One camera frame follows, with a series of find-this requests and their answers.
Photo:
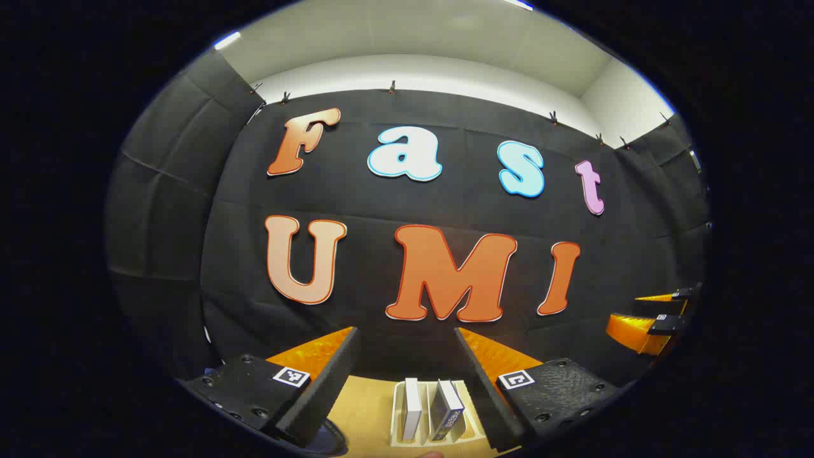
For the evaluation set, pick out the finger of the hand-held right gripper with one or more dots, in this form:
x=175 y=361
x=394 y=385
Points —
x=636 y=331
x=688 y=292

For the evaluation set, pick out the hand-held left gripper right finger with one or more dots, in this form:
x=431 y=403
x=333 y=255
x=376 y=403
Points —
x=486 y=394

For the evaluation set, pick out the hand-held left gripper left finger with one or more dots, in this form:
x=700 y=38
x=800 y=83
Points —
x=318 y=394

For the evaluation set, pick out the blue cover book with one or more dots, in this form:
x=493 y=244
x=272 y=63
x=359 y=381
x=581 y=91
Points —
x=446 y=410

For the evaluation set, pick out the white bookshelf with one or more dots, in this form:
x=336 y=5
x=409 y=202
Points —
x=425 y=439

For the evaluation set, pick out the dark portrait cover book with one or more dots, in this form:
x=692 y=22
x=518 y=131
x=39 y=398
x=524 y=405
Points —
x=412 y=410

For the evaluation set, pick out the row of small black clamps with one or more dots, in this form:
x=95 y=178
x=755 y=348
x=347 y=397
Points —
x=392 y=87

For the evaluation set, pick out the ceiling light panel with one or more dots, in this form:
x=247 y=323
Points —
x=518 y=4
x=227 y=40

